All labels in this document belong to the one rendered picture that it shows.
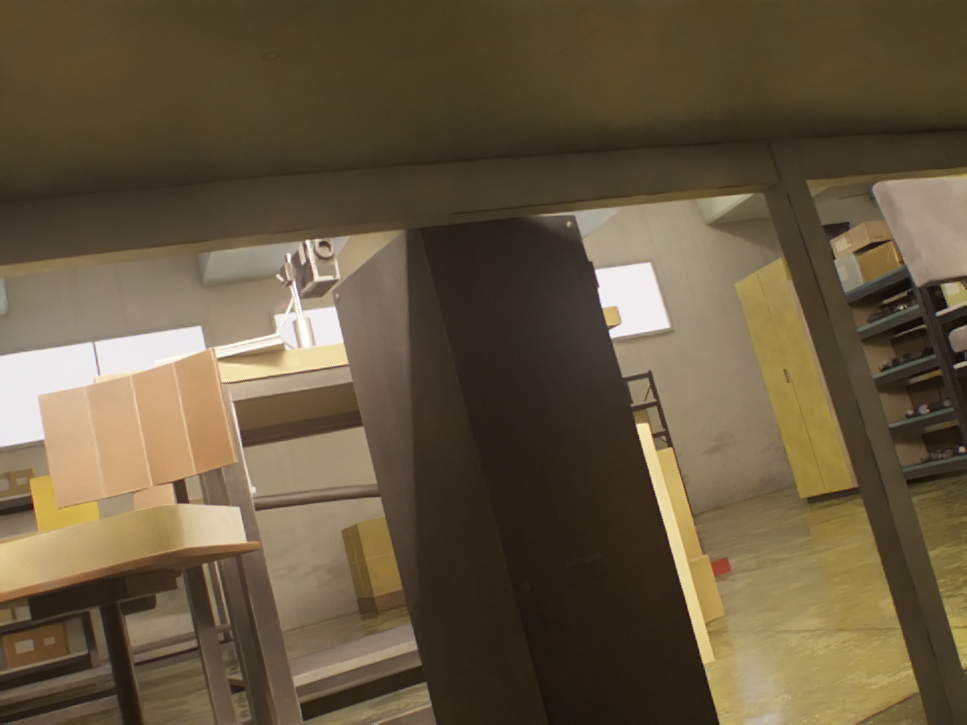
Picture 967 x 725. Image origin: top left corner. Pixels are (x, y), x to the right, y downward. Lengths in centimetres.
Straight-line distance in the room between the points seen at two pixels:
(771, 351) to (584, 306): 681
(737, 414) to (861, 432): 1128
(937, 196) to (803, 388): 510
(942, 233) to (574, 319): 168
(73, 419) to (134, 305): 845
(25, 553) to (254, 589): 79
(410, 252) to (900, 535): 67
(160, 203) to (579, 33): 41
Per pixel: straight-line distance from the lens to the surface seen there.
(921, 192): 270
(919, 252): 255
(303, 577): 980
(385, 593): 888
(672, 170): 113
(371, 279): 115
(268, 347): 201
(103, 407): 169
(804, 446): 786
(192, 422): 161
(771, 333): 790
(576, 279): 116
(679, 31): 89
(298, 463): 991
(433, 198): 97
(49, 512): 499
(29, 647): 910
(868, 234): 701
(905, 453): 739
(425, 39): 77
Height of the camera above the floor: 50
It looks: 10 degrees up
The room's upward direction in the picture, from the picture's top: 15 degrees counter-clockwise
